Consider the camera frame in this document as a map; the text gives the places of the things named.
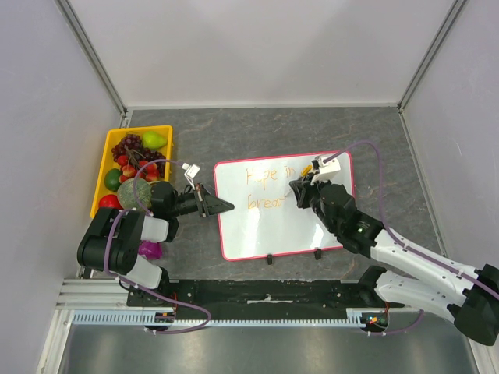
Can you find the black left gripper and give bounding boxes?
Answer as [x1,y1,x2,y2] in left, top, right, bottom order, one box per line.
[169,182,233,217]

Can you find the green lime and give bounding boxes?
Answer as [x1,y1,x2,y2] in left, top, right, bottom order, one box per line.
[104,168,122,192]

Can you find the green netted melon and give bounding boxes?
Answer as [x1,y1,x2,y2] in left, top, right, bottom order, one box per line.
[117,178,152,211]

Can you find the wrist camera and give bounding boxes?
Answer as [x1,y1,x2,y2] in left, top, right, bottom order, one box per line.
[311,155,342,185]
[182,163,200,189]

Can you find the purple grape bunch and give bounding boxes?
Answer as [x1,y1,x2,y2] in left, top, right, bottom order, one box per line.
[111,133,165,163]

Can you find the green pear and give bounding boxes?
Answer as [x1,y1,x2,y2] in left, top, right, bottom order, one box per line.
[142,131,168,150]

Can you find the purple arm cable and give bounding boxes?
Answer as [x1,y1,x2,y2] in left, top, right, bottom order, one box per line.
[104,158,214,337]
[327,140,499,338]

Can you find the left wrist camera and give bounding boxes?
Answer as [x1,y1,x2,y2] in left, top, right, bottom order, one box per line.
[182,163,200,189]

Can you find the white slotted cable duct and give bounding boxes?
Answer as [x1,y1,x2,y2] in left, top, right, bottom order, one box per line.
[72,308,371,326]

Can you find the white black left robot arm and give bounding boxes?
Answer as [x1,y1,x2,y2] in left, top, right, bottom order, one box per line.
[77,182,235,306]

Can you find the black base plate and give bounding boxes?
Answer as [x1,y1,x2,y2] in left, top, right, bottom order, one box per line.
[126,278,406,322]

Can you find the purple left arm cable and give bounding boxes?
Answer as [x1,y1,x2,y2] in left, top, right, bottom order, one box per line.
[104,158,214,337]

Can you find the yellow plastic fruit basket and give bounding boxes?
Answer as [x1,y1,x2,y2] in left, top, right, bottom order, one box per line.
[90,125,173,217]

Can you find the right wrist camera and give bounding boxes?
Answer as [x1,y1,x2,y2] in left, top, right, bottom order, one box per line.
[311,155,342,185]

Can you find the yellow capped marker pen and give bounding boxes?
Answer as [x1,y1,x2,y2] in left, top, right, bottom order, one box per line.
[284,164,313,198]

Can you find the red cherry cluster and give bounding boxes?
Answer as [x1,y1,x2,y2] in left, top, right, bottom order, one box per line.
[116,155,161,183]

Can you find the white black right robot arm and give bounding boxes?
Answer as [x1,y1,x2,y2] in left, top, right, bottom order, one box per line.
[289,173,498,346]

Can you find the red apple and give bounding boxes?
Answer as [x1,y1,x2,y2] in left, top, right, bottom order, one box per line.
[97,194,123,210]

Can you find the aluminium frame rail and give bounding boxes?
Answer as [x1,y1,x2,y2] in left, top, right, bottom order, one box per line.
[56,279,128,310]

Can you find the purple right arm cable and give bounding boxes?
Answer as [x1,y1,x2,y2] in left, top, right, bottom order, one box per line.
[327,140,499,338]

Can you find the purple snack packet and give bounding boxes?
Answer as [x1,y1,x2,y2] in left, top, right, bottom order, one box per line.
[138,241,163,259]

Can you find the pink framed whiteboard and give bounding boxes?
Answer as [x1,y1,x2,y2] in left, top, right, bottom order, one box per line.
[214,153,342,261]

